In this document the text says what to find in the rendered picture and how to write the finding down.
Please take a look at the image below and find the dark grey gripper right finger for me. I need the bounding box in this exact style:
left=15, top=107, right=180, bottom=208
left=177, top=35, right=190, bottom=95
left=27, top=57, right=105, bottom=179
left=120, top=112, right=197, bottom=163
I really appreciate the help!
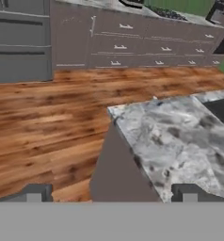
left=170, top=183, right=224, bottom=203

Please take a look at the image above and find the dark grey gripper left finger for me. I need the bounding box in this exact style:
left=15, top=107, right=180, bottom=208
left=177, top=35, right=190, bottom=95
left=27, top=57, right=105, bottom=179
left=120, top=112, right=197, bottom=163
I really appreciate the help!
left=0, top=183, right=54, bottom=203

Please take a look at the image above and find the grey island counter cabinet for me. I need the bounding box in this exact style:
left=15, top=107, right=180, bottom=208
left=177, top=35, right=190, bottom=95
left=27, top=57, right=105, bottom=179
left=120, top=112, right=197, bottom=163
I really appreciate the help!
left=88, top=120, right=163, bottom=203

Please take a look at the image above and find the dark sink basin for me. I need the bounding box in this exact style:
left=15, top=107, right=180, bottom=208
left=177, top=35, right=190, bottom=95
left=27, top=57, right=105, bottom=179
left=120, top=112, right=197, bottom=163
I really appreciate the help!
left=203, top=96, right=224, bottom=132

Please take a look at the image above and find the black hob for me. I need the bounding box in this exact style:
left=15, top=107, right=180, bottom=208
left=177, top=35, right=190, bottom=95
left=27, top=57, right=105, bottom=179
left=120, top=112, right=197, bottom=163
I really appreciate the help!
left=144, top=3, right=189, bottom=23

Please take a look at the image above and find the black countertop appliance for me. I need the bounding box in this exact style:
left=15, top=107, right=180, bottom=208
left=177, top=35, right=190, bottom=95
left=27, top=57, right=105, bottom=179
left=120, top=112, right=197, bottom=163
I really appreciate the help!
left=205, top=0, right=224, bottom=26

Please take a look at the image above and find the black pan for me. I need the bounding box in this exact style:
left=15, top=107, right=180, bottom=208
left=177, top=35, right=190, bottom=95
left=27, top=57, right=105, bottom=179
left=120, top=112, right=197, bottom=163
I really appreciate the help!
left=118, top=0, right=146, bottom=9

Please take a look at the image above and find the grey cupboard run with handles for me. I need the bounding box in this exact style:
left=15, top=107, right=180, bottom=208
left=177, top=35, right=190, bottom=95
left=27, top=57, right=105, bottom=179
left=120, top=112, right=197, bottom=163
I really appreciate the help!
left=49, top=0, right=224, bottom=71

